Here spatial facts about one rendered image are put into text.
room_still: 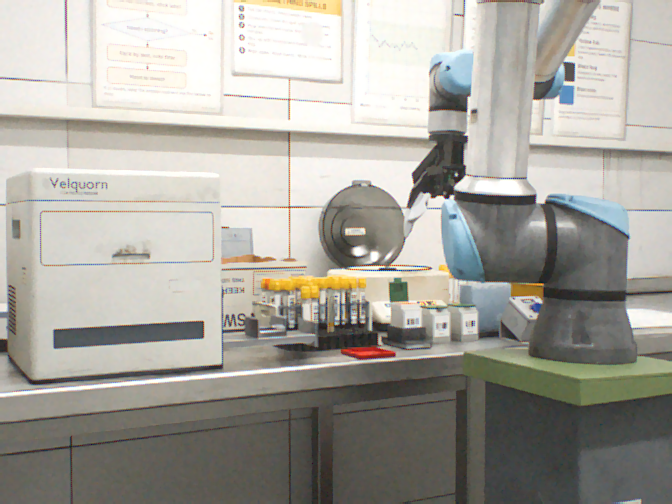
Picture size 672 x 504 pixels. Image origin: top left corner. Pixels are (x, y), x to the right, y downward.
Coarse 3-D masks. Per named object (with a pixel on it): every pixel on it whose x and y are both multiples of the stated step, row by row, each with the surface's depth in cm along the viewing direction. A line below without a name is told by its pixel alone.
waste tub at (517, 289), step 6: (516, 288) 172; (522, 288) 170; (528, 288) 169; (534, 288) 167; (540, 288) 166; (516, 294) 172; (522, 294) 170; (528, 294) 169; (534, 294) 167; (540, 294) 166
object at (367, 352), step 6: (354, 348) 143; (360, 348) 144; (366, 348) 144; (372, 348) 145; (378, 348) 144; (348, 354) 140; (354, 354) 138; (360, 354) 137; (366, 354) 137; (372, 354) 138; (378, 354) 138; (384, 354) 139; (390, 354) 139
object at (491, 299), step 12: (468, 288) 164; (480, 288) 164; (492, 288) 166; (504, 288) 167; (468, 300) 164; (480, 300) 164; (492, 300) 166; (504, 300) 167; (480, 312) 164; (492, 312) 166; (480, 324) 164; (492, 324) 166; (480, 336) 163
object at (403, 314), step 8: (392, 304) 152; (400, 304) 150; (408, 304) 150; (416, 304) 151; (392, 312) 152; (400, 312) 150; (408, 312) 149; (416, 312) 150; (392, 320) 152; (400, 320) 150; (408, 320) 149; (416, 320) 150
